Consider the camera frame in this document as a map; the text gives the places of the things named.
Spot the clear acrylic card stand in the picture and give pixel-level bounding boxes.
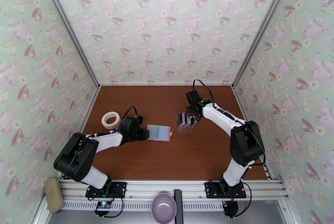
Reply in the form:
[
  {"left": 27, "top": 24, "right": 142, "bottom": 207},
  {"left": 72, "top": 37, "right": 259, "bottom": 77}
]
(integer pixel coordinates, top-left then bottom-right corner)
[{"left": 176, "top": 111, "right": 200, "bottom": 131}]

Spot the pink card holder wallet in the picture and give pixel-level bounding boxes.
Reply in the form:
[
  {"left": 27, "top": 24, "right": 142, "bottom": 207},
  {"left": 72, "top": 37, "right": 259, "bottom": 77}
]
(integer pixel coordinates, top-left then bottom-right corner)
[{"left": 146, "top": 123, "right": 174, "bottom": 143}]

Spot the beige masking tape roll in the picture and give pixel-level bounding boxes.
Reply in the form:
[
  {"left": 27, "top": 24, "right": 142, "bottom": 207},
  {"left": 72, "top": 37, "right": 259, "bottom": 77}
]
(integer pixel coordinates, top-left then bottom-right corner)
[{"left": 101, "top": 111, "right": 121, "bottom": 129}]

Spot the purple bowl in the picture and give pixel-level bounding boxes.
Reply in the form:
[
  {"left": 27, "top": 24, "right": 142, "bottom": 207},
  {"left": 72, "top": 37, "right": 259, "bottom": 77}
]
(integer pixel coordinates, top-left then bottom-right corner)
[{"left": 151, "top": 192, "right": 177, "bottom": 224}]

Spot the green circuit board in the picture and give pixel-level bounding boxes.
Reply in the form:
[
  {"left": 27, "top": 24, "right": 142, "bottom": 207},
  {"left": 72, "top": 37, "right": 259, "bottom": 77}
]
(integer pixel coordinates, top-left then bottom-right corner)
[{"left": 95, "top": 201, "right": 113, "bottom": 211}]

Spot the beige fabric pouch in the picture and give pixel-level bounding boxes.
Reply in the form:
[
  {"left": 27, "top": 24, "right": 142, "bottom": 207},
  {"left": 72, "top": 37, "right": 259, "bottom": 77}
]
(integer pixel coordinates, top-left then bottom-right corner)
[{"left": 44, "top": 177, "right": 64, "bottom": 214}]

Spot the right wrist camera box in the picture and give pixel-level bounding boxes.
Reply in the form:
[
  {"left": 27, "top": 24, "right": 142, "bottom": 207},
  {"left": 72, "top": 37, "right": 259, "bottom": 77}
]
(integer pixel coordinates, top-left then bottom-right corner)
[{"left": 185, "top": 90, "right": 200, "bottom": 105}]

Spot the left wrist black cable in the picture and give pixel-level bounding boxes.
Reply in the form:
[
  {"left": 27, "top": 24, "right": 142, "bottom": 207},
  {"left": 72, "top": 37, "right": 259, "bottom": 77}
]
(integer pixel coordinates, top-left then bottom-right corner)
[{"left": 118, "top": 106, "right": 138, "bottom": 131}]

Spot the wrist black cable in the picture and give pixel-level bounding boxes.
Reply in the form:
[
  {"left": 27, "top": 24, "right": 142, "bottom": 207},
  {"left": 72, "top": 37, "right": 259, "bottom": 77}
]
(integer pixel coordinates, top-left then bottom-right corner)
[
  {"left": 192, "top": 79, "right": 218, "bottom": 110},
  {"left": 118, "top": 106, "right": 138, "bottom": 131}
]

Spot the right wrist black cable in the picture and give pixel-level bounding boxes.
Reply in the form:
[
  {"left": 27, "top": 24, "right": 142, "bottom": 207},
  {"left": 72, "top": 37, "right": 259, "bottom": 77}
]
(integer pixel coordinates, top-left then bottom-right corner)
[{"left": 192, "top": 79, "right": 218, "bottom": 110}]

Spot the aluminium frame rail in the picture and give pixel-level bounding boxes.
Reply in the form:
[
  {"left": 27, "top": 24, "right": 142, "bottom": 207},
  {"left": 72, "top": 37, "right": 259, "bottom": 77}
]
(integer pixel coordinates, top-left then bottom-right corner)
[{"left": 58, "top": 180, "right": 290, "bottom": 201}]

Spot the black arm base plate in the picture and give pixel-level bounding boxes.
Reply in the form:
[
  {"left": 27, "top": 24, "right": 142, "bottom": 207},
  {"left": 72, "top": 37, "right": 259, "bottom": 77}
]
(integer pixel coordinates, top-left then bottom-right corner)
[
  {"left": 85, "top": 181, "right": 127, "bottom": 199},
  {"left": 204, "top": 181, "right": 247, "bottom": 199}
]

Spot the perforated metal cable tray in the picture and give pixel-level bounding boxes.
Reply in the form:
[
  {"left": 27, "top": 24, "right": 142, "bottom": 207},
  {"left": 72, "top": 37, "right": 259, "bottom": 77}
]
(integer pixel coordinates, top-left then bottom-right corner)
[{"left": 62, "top": 201, "right": 228, "bottom": 211}]

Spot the black upright post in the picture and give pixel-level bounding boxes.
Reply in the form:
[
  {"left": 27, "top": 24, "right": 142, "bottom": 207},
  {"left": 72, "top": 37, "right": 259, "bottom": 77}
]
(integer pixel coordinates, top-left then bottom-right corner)
[{"left": 174, "top": 189, "right": 183, "bottom": 224}]

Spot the black base cable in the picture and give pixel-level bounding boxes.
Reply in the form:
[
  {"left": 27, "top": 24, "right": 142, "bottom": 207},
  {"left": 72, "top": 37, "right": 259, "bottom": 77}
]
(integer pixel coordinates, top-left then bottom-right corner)
[
  {"left": 229, "top": 181, "right": 253, "bottom": 218},
  {"left": 94, "top": 197, "right": 126, "bottom": 218}
]

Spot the aluminium corner post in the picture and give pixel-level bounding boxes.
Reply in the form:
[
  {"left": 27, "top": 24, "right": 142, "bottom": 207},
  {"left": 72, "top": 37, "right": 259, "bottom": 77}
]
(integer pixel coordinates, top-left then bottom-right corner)
[
  {"left": 35, "top": 0, "right": 101, "bottom": 89},
  {"left": 231, "top": 0, "right": 299, "bottom": 89}
]

